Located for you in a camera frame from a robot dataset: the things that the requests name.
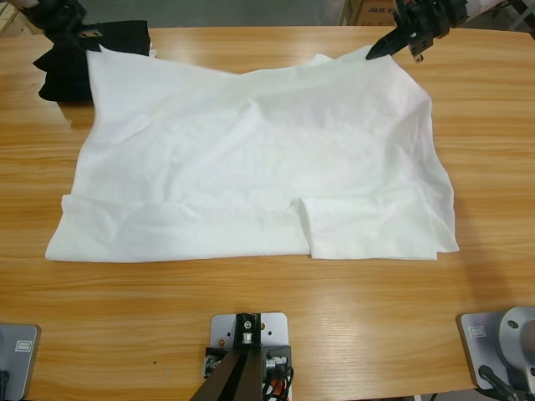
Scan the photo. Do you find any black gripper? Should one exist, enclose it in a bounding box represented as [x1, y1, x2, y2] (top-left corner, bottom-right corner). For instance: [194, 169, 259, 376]
[24, 0, 104, 55]
[366, 0, 467, 63]

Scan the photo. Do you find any white T-shirt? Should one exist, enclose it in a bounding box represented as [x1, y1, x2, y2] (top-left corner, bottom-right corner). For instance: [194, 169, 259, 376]
[43, 44, 460, 263]

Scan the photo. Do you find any black folded garment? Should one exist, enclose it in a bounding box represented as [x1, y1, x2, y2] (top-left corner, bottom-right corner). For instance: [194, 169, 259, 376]
[33, 19, 152, 103]

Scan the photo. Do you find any cardboard box with AUX print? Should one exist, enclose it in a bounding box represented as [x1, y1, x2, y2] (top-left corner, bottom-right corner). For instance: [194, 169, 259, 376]
[354, 0, 398, 26]

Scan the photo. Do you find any wooden crate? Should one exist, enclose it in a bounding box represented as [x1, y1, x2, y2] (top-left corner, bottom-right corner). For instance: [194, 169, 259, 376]
[0, 0, 43, 37]

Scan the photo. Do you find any grey base plate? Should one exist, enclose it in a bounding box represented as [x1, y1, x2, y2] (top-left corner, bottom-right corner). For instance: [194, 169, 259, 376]
[0, 323, 42, 401]
[459, 311, 505, 389]

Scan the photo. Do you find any white mount plate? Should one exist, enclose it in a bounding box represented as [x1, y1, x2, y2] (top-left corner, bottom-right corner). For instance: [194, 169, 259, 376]
[208, 312, 292, 348]

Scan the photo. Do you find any dark camera post with bracket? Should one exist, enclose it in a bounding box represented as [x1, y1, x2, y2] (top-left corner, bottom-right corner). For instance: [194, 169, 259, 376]
[190, 312, 296, 401]

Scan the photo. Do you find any orange cable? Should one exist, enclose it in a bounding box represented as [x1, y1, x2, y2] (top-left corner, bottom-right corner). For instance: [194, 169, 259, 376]
[262, 377, 289, 401]

